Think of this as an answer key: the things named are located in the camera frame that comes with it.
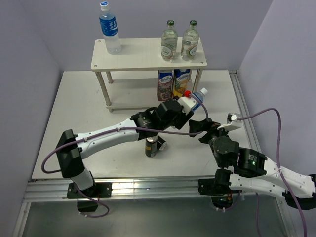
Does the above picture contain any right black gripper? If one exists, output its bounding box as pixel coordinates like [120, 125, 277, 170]
[190, 117, 235, 149]

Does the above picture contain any black yellow can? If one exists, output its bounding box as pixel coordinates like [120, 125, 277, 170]
[145, 136, 158, 158]
[157, 136, 167, 151]

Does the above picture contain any blue-label water bottle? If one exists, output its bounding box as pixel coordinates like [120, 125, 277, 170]
[99, 1, 121, 54]
[192, 88, 208, 112]

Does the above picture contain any clear glass bottle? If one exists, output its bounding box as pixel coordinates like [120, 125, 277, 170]
[181, 20, 199, 61]
[160, 20, 178, 61]

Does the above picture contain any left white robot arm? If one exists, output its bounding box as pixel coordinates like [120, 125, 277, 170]
[56, 97, 197, 197]

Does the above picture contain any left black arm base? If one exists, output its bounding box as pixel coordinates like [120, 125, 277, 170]
[66, 182, 112, 213]

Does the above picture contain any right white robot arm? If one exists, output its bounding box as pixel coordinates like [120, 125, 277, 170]
[189, 115, 316, 210]

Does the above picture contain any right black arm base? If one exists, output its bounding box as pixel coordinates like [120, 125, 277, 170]
[198, 178, 241, 213]

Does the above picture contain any white two-tier shelf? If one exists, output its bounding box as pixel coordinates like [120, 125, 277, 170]
[91, 38, 207, 112]

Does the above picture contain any purple grape juice carton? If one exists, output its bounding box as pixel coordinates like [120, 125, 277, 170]
[157, 70, 173, 101]

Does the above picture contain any yellow pineapple juice carton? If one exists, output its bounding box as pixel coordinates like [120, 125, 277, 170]
[172, 69, 191, 97]

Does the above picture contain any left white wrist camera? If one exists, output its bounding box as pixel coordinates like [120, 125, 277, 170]
[177, 90, 198, 115]

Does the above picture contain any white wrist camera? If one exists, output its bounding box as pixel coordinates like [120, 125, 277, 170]
[177, 90, 198, 115]
[217, 113, 241, 132]

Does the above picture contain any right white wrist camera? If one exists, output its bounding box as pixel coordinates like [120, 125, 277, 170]
[217, 113, 241, 132]

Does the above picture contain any aluminium right rail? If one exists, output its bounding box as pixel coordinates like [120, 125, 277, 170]
[229, 70, 261, 152]

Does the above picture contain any aluminium rail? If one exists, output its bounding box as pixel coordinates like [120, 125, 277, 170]
[229, 70, 261, 152]
[22, 175, 214, 203]

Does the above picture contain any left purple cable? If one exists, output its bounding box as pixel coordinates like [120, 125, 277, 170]
[41, 91, 210, 218]

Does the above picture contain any purple cable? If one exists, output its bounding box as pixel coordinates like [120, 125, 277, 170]
[41, 91, 210, 218]
[238, 107, 309, 237]

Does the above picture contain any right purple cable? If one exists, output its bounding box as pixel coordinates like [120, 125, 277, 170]
[238, 107, 309, 237]

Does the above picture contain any aluminium front rail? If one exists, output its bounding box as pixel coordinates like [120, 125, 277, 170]
[22, 175, 214, 203]

